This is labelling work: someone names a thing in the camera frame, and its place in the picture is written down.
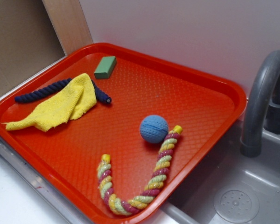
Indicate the blue dimpled ball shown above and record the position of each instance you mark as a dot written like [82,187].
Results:
[153,129]

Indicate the red plastic tray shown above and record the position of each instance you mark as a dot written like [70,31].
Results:
[68,155]

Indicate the green rectangular block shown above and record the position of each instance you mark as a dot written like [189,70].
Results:
[105,67]

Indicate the yellow microfibre cloth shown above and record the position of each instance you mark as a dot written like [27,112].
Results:
[71,103]

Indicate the wooden board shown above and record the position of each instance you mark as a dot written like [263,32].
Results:
[69,23]

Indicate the grey toy sink basin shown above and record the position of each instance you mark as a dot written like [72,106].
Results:
[229,188]

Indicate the grey toy faucet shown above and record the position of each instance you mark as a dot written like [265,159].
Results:
[263,108]

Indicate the brown cardboard panel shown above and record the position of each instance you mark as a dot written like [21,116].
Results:
[28,42]

